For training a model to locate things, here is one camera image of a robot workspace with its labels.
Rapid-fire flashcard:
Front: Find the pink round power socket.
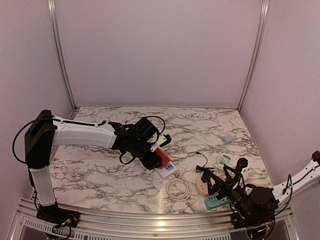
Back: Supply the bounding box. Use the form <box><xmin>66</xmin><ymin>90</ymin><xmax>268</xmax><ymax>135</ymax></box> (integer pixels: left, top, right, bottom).
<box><xmin>195</xmin><ymin>177</ymin><xmax>209</xmax><ymax>197</ymax></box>

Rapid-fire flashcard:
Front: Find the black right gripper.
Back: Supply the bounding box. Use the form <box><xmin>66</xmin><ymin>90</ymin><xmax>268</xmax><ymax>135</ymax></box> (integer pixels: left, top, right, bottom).
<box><xmin>206</xmin><ymin>166</ymin><xmax>251</xmax><ymax>221</ymax></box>

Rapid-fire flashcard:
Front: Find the green white plug adapter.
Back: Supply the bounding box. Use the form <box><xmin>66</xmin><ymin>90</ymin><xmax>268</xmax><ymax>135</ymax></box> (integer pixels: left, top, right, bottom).
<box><xmin>222</xmin><ymin>155</ymin><xmax>231</xmax><ymax>165</ymax></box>

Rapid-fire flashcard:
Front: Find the white multicolour power strip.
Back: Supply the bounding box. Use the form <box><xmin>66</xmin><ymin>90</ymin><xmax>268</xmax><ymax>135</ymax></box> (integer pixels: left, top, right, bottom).
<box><xmin>154</xmin><ymin>160</ymin><xmax>180</xmax><ymax>180</ymax></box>

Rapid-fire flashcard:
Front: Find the aluminium front rail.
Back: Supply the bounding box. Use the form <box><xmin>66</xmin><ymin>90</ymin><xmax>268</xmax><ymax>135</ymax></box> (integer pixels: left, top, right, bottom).
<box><xmin>14</xmin><ymin>197</ymin><xmax>295</xmax><ymax>240</ymax></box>

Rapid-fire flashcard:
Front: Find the light blue plug adapter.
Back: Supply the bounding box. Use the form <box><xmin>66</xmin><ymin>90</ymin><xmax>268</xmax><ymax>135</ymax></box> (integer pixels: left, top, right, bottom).
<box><xmin>222</xmin><ymin>135</ymin><xmax>234</xmax><ymax>144</ymax></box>

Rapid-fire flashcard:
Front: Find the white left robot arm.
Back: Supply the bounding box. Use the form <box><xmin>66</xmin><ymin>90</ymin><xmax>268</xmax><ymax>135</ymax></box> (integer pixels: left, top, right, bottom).
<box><xmin>24</xmin><ymin>110</ymin><xmax>171</xmax><ymax>223</ymax></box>

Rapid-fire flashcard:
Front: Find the pink cable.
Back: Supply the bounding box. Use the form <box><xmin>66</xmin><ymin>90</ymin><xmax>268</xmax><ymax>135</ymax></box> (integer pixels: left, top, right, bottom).
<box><xmin>166</xmin><ymin>177</ymin><xmax>196</xmax><ymax>201</ymax></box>

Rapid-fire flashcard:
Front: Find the right aluminium frame post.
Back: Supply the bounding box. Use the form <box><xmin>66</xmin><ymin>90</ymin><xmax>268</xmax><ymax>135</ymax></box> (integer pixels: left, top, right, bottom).
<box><xmin>237</xmin><ymin>0</ymin><xmax>270</xmax><ymax>113</ymax></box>

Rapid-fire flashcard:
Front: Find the black power adapter with cable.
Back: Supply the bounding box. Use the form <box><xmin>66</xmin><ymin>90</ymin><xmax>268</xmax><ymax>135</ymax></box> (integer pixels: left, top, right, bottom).
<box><xmin>195</xmin><ymin>151</ymin><xmax>214</xmax><ymax>176</ymax></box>

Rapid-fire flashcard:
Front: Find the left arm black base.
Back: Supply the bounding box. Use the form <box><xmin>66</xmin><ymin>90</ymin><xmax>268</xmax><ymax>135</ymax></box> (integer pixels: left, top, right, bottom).
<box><xmin>36</xmin><ymin>203</ymin><xmax>80</xmax><ymax>228</ymax></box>

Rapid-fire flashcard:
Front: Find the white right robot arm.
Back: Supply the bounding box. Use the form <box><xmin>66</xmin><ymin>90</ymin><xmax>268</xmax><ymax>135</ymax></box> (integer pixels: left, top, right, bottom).
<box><xmin>196</xmin><ymin>150</ymin><xmax>320</xmax><ymax>229</ymax></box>

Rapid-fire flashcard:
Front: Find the white power strip cable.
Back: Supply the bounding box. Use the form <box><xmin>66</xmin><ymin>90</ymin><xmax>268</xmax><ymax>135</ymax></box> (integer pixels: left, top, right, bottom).
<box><xmin>213</xmin><ymin>155</ymin><xmax>232</xmax><ymax>170</ymax></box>

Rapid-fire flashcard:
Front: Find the aluminium frame post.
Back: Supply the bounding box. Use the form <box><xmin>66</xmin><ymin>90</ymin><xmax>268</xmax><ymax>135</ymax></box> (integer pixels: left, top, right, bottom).
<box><xmin>237</xmin><ymin>0</ymin><xmax>270</xmax><ymax>113</ymax></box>
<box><xmin>47</xmin><ymin>0</ymin><xmax>77</xmax><ymax>112</ymax></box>

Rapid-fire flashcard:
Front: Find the teal power strip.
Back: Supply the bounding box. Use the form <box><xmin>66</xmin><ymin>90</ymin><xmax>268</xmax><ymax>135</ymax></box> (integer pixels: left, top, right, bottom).
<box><xmin>204</xmin><ymin>195</ymin><xmax>229</xmax><ymax>211</ymax></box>

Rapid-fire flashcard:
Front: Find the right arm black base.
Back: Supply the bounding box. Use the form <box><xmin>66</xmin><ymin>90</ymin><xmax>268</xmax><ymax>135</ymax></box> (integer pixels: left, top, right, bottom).
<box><xmin>230</xmin><ymin>212</ymin><xmax>274</xmax><ymax>229</ymax></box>

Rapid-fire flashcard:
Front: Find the left aluminium frame post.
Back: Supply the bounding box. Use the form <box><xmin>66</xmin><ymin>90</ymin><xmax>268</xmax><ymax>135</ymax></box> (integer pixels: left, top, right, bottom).
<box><xmin>47</xmin><ymin>0</ymin><xmax>77</xmax><ymax>112</ymax></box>

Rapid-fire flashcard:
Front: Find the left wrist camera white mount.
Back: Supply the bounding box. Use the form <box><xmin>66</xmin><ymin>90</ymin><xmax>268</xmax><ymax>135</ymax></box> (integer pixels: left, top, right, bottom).
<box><xmin>150</xmin><ymin>134</ymin><xmax>172</xmax><ymax>152</ymax></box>

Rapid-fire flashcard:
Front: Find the red cube socket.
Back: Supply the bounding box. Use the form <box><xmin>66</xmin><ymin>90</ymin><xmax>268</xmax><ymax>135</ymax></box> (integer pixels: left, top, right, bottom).
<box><xmin>155</xmin><ymin>148</ymin><xmax>171</xmax><ymax>168</ymax></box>

